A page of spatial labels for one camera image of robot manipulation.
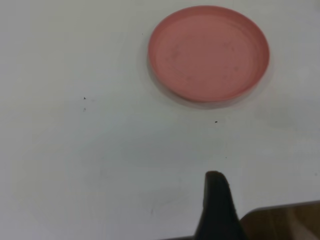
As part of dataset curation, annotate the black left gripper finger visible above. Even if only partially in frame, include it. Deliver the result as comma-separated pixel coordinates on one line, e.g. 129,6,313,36
194,170,250,240

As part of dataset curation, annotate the pink round plate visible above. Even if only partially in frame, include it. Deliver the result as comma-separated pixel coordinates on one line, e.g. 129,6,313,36
147,5,271,103

